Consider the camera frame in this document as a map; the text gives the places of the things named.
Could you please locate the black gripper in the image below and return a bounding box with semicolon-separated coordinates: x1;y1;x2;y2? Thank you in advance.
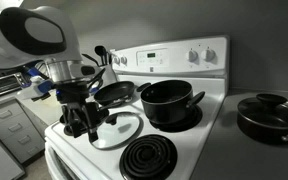
54;80;101;144

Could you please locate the white electric stove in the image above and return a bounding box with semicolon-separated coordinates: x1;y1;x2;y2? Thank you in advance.
43;34;231;180

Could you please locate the black coil burner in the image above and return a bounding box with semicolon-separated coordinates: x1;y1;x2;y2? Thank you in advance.
59;107;110;137
148;104;204;134
119;133;179;180

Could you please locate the glass pot lid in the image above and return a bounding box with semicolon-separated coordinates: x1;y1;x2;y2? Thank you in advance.
89;111;142;151

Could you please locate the black frying pan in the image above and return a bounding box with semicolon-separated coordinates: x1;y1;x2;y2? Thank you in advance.
93;80;137;113

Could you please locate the white utensil crock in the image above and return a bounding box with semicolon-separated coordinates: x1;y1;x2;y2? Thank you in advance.
97;62;119;88

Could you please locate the black spatula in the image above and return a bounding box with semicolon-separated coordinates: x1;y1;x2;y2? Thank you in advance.
81;52;101;68

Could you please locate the grey drawer cabinet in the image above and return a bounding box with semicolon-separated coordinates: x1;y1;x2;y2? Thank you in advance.
0;96;47;165

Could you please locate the black cooking spoon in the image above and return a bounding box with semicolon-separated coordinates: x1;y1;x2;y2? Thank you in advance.
94;45;109;66

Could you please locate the black cooking pot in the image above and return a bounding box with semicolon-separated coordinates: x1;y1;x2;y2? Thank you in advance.
136;79;206;126

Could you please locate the silver toaster oven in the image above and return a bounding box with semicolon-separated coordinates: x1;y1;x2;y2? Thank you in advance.
0;71;29;101

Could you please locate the black saute pan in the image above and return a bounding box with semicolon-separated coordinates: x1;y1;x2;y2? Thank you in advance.
236;98;288;146

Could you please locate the pan lid with black knob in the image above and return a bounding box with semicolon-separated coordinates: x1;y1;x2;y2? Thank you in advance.
238;92;288;129

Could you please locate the white and blue wrist camera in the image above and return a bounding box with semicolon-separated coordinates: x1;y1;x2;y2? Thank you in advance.
16;66;57;102

